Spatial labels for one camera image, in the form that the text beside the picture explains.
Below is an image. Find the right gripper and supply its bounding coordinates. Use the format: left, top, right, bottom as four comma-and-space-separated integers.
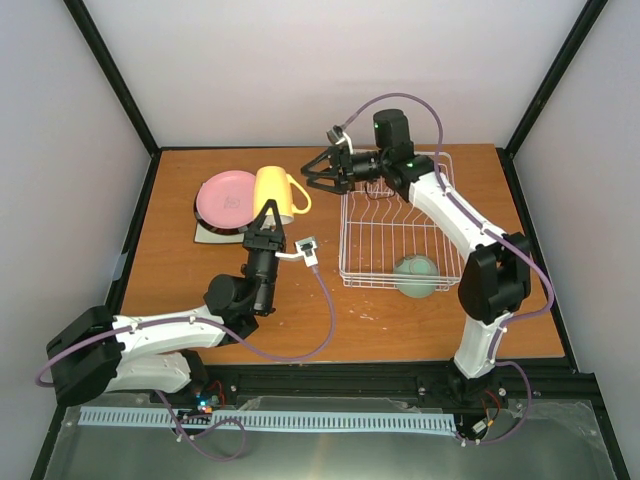
299, 146, 387, 196

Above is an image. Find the light blue cable duct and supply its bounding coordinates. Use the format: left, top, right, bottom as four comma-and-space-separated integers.
77, 406, 456, 436

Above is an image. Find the pink plate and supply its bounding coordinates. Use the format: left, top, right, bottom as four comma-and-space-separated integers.
195, 170, 256, 230

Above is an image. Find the right black frame post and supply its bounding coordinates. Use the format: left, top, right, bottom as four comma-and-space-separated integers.
504, 0, 608, 160

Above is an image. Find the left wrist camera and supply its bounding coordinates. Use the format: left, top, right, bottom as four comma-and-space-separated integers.
275, 236, 318, 268

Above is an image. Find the white square plate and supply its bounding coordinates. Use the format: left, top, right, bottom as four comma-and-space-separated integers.
194, 220, 248, 244

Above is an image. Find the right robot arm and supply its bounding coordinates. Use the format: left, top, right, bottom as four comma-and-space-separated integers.
301, 109, 531, 396

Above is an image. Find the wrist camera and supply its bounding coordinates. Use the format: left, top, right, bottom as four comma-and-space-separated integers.
275, 236, 318, 268
326, 125, 354, 154

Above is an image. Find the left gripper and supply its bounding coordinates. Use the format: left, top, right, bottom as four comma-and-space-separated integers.
243, 199, 287, 312

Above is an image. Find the yellow mug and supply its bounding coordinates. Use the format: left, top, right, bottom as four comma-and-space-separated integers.
253, 166, 312, 225

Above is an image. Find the floor purple cable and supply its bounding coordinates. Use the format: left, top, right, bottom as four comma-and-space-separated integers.
154, 389, 249, 462

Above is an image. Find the white wire dish rack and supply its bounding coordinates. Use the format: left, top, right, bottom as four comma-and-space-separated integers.
339, 179, 464, 292

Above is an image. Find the black striped round plate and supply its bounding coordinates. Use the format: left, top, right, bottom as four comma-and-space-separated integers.
193, 202, 250, 236

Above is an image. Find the green ceramic bowl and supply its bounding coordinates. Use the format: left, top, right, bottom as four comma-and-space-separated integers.
393, 255, 439, 299

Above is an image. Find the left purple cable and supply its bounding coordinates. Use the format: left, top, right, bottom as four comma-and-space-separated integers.
34, 264, 337, 389

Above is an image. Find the black frame post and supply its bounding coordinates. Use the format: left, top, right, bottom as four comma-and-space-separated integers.
504, 0, 608, 160
63, 0, 160, 158

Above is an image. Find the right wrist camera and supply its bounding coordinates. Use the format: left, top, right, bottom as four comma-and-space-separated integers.
326, 125, 354, 154

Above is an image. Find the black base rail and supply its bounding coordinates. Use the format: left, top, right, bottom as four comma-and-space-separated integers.
189, 360, 596, 407

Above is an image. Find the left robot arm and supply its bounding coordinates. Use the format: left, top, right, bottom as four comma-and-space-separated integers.
36, 199, 286, 406

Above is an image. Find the left black frame post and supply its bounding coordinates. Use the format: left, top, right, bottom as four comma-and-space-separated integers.
63, 0, 160, 158

